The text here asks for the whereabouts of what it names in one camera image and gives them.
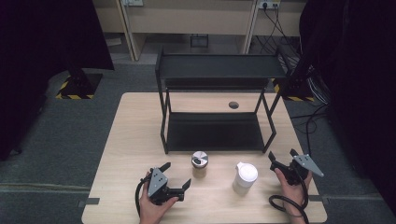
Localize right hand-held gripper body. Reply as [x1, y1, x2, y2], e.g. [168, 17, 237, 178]
[270, 154, 325, 187]

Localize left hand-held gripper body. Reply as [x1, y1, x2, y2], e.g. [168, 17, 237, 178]
[147, 167, 177, 206]

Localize glass jar with steel lid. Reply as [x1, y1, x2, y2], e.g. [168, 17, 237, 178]
[191, 150, 210, 179]

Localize white lidded cup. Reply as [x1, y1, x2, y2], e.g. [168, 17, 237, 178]
[232, 161, 260, 197]

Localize black metal shelf rack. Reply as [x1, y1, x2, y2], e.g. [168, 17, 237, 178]
[154, 46, 288, 155]

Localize person's left hand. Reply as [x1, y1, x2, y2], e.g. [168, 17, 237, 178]
[138, 171, 180, 224]

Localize person's right hand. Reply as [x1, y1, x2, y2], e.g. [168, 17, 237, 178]
[274, 167, 314, 217]

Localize grey floor tape piece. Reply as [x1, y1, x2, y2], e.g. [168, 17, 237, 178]
[77, 197, 101, 208]
[307, 194, 330, 205]

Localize black stand with striped base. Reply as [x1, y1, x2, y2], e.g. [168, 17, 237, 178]
[273, 46, 316, 103]
[55, 62, 104, 101]

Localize black curtain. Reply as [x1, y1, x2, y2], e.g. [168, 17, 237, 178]
[0, 0, 115, 161]
[298, 0, 396, 217]

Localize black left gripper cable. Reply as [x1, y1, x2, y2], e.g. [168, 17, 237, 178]
[134, 175, 154, 217]

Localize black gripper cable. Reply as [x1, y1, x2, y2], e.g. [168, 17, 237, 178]
[134, 175, 154, 217]
[268, 172, 311, 224]

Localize black floor cable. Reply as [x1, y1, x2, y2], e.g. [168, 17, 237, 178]
[290, 104, 331, 171]

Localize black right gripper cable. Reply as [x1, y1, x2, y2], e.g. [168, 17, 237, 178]
[268, 172, 311, 224]

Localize white cable bundle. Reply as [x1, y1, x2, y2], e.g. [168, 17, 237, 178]
[306, 65, 332, 105]

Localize black plugged power cables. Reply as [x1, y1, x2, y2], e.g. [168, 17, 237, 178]
[255, 3, 302, 56]

